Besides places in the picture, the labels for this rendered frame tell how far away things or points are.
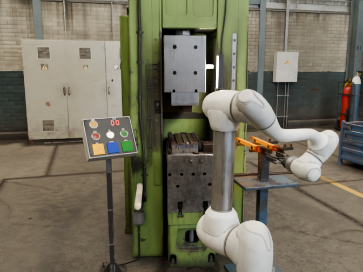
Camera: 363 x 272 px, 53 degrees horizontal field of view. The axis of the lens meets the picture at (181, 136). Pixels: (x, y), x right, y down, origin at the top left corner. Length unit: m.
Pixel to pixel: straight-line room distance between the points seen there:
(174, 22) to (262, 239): 1.75
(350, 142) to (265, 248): 4.72
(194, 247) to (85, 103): 5.37
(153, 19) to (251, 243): 1.80
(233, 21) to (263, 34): 6.69
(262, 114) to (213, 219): 0.54
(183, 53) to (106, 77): 5.30
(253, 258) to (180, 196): 1.23
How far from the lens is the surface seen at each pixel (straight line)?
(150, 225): 3.03
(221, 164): 1.63
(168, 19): 2.78
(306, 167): 1.89
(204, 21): 2.81
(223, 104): 1.55
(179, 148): 2.69
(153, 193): 2.93
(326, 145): 1.92
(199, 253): 2.95
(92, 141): 2.47
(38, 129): 7.93
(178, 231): 2.90
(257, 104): 1.48
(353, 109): 9.49
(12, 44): 8.55
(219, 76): 2.77
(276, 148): 2.41
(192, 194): 2.73
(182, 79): 2.63
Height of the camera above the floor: 1.53
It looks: 11 degrees down
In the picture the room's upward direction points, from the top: straight up
